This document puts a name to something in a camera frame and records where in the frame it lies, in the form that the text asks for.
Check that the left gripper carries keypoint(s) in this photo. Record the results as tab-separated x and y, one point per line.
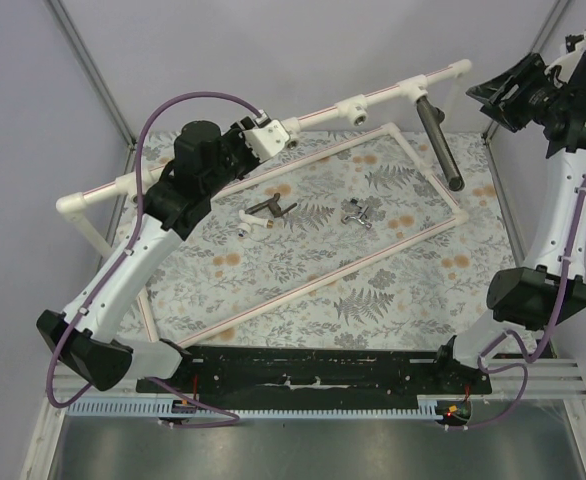
243	145

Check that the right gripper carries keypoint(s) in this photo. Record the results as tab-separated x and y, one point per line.
509	92

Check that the dark long faucet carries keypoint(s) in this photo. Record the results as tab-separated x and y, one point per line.
431	118

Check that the white pipe frame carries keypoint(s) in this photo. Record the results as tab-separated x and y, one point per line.
137	184

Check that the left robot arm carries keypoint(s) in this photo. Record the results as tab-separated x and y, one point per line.
83	335

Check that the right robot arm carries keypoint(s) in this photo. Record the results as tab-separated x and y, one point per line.
549	287

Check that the dark short faucet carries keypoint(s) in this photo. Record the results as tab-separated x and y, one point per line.
272	204

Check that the white plastic faucet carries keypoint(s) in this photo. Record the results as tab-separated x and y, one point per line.
248	221

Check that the chrome faucet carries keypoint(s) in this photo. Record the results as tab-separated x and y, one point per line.
357	212

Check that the floral table mat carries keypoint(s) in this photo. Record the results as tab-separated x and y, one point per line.
414	300

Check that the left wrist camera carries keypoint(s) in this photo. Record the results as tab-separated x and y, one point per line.
267	137

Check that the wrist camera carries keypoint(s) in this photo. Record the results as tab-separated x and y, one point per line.
267	137
573	48

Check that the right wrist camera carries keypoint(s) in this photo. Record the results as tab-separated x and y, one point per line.
573	48

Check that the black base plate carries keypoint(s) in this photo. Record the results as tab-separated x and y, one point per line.
242	377

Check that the white cable duct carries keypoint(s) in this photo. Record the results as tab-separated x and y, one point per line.
168	407

